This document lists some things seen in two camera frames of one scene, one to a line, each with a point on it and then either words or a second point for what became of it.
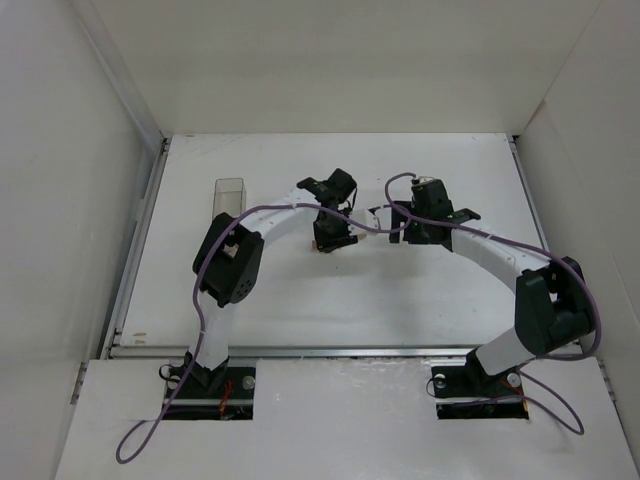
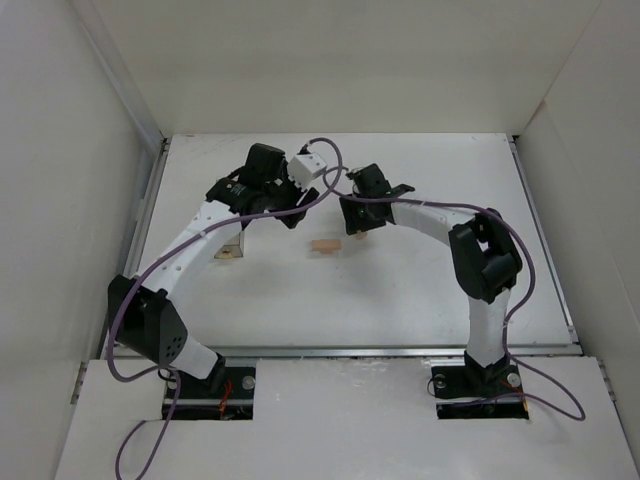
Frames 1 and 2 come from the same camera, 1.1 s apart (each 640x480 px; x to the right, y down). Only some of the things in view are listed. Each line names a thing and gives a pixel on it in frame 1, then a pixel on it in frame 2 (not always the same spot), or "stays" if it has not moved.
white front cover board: (343, 419) stays
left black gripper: (331, 236) -> (293, 201)
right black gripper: (405, 230) -> (353, 216)
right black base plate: (469, 392) stays
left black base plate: (233, 399) stays
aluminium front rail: (295, 351) stays
